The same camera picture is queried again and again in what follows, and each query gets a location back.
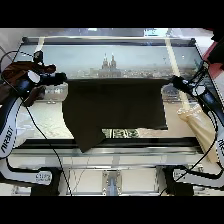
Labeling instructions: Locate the dark brown T-shirt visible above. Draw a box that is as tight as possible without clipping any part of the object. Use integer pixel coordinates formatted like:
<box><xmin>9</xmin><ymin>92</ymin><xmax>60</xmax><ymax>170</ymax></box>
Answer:
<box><xmin>61</xmin><ymin>77</ymin><xmax>171</xmax><ymax>154</ymax></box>

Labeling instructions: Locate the black cable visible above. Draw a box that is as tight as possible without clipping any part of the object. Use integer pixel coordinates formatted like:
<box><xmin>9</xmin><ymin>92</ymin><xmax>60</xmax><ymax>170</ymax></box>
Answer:
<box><xmin>0</xmin><ymin>49</ymin><xmax>74</xmax><ymax>196</ymax></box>
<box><xmin>159</xmin><ymin>64</ymin><xmax>221</xmax><ymax>196</ymax></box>

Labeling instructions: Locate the beige garment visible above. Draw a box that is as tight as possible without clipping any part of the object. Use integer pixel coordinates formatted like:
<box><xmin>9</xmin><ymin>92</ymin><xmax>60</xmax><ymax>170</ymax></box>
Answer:
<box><xmin>176</xmin><ymin>102</ymin><xmax>220</xmax><ymax>165</ymax></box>

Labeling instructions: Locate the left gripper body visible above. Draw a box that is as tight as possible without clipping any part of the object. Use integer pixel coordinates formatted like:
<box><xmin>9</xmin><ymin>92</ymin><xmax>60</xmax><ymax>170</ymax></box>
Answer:
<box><xmin>49</xmin><ymin>71</ymin><xmax>69</xmax><ymax>86</ymax></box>

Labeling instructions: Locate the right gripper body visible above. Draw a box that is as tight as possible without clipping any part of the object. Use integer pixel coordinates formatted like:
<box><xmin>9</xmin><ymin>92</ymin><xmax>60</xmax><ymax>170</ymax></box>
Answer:
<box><xmin>169</xmin><ymin>75</ymin><xmax>190</xmax><ymax>93</ymax></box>

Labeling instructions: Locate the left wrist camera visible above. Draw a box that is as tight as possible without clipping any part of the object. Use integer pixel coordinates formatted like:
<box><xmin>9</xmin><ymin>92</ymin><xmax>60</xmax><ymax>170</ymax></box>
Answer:
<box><xmin>32</xmin><ymin>49</ymin><xmax>46</xmax><ymax>67</ymax></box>

